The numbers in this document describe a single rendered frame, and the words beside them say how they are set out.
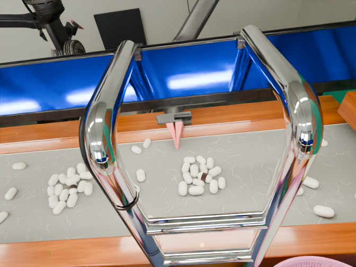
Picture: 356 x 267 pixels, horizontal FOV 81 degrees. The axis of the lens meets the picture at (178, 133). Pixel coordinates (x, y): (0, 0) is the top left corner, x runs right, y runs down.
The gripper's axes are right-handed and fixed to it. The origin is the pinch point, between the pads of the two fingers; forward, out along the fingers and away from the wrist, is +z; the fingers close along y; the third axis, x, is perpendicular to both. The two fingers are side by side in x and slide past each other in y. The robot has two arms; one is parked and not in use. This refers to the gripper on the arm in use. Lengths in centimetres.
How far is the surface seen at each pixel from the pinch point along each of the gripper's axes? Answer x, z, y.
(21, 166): -0.1, 1.5, -47.8
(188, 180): -6.4, 9.5, 2.4
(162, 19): 134, -142, -13
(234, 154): 0.5, 3.9, 16.1
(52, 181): -4.5, 6.8, -34.9
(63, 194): -7.2, 10.2, -29.9
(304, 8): 139, -136, 130
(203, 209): -9.4, 16.1, 5.5
